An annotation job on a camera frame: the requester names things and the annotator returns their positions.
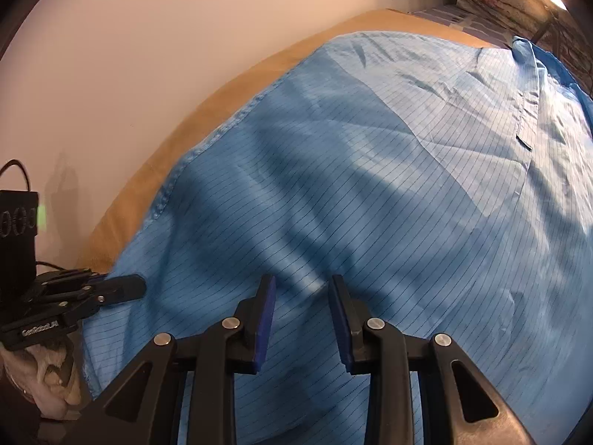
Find blue white patterned sheet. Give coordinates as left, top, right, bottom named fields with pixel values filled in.
left=412, top=4, right=514, bottom=47

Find floral folded quilts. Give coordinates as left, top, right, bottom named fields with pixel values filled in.
left=464, top=0, right=592, bottom=79

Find tan bed blanket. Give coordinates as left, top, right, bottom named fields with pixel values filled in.
left=76, top=9, right=490, bottom=272

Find blue work jacket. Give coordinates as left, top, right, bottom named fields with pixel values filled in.
left=82, top=31, right=592, bottom=444

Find black camera box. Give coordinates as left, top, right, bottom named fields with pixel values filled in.
left=1, top=190, right=39, bottom=294

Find left white gloved hand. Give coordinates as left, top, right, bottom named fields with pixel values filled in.
left=1, top=336, right=82, bottom=421

